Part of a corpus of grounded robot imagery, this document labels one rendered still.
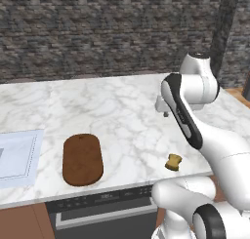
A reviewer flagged brown wooden cutting board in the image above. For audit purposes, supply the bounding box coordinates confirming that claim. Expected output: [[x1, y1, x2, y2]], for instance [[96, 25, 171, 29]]
[[62, 133, 104, 187]]

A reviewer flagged silver dishwasher handle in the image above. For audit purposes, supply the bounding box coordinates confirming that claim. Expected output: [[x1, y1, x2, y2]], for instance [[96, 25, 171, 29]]
[[54, 197, 159, 231]]

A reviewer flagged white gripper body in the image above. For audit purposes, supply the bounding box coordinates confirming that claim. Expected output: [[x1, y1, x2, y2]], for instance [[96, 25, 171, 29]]
[[154, 94, 171, 114]]

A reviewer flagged pale steel sink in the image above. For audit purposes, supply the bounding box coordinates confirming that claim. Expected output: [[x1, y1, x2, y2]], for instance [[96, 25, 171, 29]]
[[0, 129, 45, 190]]

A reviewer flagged black dishwasher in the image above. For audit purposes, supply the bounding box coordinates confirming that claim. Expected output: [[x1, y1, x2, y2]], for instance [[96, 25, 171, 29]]
[[45, 183, 161, 239]]

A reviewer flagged brown wooden cupboard door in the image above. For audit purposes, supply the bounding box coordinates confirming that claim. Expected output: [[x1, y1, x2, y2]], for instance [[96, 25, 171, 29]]
[[0, 202, 56, 239]]

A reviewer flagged yellow-brown sponge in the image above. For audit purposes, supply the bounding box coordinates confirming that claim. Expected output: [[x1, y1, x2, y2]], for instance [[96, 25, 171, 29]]
[[164, 153, 183, 173]]

